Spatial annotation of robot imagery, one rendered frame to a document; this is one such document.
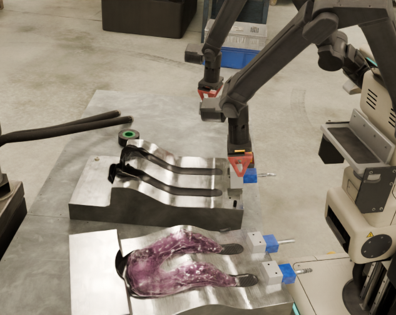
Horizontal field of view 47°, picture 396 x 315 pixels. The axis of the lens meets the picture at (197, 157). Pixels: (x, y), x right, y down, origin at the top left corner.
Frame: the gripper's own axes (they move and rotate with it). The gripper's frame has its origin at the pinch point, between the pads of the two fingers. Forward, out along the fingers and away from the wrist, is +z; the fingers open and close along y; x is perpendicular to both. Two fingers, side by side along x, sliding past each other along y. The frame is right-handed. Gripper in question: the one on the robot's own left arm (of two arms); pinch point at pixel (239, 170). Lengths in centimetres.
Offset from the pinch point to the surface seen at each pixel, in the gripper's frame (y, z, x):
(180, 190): -1.2, 6.7, -17.9
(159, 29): -405, 23, -77
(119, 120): -48, 0, -45
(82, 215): 6.0, 9.5, -46.0
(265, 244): 18.4, 12.7, 5.5
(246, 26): -364, 19, 19
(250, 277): 27.0, 16.2, 1.0
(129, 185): 6.2, 0.1, -30.9
